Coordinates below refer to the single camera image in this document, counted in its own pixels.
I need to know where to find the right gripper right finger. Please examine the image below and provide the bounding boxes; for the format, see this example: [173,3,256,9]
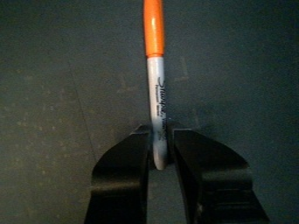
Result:
[167,121,271,224]

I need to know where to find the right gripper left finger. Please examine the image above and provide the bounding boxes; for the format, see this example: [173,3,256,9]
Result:
[83,124,153,224]

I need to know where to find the grey marker pen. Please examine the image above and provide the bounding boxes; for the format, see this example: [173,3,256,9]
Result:
[143,0,169,171]

